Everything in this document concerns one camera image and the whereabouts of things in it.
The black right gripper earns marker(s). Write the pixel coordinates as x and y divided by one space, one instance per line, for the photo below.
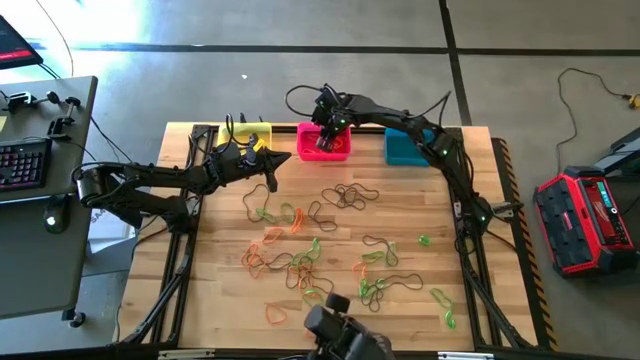
332 117

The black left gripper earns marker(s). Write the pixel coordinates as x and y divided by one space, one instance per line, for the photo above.
235 162

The orange rubber band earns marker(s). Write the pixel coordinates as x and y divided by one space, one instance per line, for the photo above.
265 237
257 272
298 220
342 145
310 148
356 267
250 249
301 280
267 315

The green rubber band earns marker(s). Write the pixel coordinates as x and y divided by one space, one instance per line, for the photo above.
315 247
435 295
362 287
380 284
372 257
282 212
306 297
265 216
450 320
425 241

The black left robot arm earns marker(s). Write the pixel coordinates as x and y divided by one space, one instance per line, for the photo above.
150 175

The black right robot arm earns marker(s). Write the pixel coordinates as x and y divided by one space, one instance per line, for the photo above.
400 120

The dark rubber band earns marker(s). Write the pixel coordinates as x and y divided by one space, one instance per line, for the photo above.
370 237
280 254
309 212
421 282
375 191
345 197
330 287
244 201

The pink plastic basket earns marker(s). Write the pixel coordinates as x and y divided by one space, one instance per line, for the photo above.
310 156

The yellow tape tag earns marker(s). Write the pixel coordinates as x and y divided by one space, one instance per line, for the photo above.
260 145

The yellow plastic basket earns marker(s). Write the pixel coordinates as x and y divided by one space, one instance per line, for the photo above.
240 131

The blue plastic basket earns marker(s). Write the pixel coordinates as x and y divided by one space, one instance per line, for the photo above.
400 150

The white box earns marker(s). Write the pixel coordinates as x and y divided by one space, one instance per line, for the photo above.
107 235

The black desk clamp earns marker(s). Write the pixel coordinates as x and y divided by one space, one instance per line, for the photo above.
20 98
60 125

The black computer mouse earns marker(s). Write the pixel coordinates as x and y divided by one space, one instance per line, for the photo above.
56 215

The yellow black hazard strip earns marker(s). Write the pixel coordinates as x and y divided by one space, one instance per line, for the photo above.
532 265

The black desk caster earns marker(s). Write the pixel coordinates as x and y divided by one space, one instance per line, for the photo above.
76 319

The black keyboard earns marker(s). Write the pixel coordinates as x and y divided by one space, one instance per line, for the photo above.
25 165

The grey desk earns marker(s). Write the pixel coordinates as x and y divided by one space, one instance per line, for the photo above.
40 270

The red black power station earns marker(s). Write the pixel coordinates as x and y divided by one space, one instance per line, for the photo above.
575 225

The black laptop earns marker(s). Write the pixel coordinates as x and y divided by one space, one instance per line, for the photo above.
15 47

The grey black case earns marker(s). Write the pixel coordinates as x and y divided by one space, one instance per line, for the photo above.
620 155

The yellow plug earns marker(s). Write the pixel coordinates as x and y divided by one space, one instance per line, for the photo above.
634 101

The silver metal bracket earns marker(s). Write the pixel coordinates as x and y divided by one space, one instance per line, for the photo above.
465 356
185 354

